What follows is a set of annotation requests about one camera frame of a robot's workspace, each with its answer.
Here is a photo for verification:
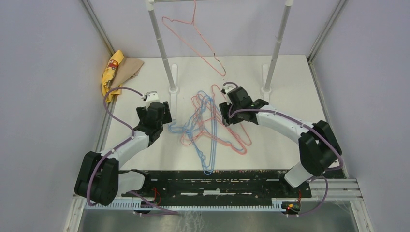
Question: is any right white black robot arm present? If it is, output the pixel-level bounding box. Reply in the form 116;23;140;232
219;82;344;197

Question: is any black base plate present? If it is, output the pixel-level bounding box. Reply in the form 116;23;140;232
119;169;312;206

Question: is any left grey rack pole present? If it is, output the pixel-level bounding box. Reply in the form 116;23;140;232
145;0;179;113

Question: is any beige cloth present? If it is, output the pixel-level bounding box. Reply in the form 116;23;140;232
109;58;144;88

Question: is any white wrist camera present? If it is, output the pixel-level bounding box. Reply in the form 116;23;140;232
143;91;159;105
221;85;237;96

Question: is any yellow printed cloth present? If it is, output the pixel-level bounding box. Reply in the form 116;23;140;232
101;50;124;97

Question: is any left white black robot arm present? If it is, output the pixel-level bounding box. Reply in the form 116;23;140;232
74;101;172;206

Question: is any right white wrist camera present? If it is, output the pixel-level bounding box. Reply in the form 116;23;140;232
221;85;237;96

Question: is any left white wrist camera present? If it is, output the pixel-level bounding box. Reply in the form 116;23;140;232
143;91;159;105

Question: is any white slotted cable duct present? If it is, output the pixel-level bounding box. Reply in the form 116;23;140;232
84;198;287;212

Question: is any right grey rack pole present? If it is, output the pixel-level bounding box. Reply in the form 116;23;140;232
261;0;294;102

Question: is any grey rack pole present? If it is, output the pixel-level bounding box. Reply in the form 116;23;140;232
261;0;294;102
145;0;179;113

